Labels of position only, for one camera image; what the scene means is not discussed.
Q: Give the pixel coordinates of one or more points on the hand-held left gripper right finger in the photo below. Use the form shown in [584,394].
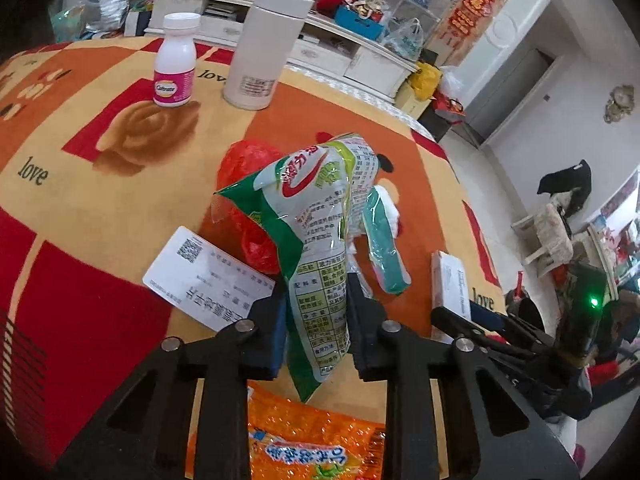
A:
[360,320]

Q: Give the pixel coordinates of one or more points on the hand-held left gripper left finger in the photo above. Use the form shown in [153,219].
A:
[277,345]

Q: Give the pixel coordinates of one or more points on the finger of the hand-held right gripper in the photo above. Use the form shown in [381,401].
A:
[487,317]
[460,327]

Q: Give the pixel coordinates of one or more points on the green and white snack wrapper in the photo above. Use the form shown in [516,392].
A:
[320,260]

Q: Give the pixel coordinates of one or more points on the narrow white box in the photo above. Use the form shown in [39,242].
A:
[450,280]

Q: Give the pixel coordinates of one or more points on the teal and white packet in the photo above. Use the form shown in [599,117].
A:
[382,240]

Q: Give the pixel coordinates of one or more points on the orange snack packet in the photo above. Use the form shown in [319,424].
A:
[300,430]

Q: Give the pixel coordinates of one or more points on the white medicine box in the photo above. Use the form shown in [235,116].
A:
[200,275]

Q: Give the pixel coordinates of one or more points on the white fluffy chair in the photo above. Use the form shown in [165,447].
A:
[552,235]

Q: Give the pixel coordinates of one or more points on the black cloth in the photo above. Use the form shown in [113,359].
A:
[567,182]

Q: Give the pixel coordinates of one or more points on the red plastic bag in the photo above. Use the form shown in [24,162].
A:
[250,157]

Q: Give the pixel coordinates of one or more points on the red gift bag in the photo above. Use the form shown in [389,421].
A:
[447,107]

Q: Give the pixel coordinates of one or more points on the yellow plastic bag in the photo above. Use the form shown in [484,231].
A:
[425,80]

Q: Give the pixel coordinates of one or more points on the white TV cabinet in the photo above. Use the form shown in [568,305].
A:
[375,67]

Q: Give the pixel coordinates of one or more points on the clear plastic bag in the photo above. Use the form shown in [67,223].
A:
[405,40]

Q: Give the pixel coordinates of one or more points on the white door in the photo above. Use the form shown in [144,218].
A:
[510,30]

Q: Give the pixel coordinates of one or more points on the white thermos bottle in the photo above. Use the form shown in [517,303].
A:
[262,45]

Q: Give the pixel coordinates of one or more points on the blue box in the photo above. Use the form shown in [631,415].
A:
[357,20]

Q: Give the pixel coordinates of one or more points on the white pink-label pill bottle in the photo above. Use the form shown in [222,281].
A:
[175,60]

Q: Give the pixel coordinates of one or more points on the red hanging decoration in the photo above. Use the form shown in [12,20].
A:
[472,5]

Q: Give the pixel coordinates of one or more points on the silver foil bag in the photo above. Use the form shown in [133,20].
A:
[105,7]

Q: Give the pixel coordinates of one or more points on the gold wall ornament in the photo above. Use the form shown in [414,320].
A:
[619,102]

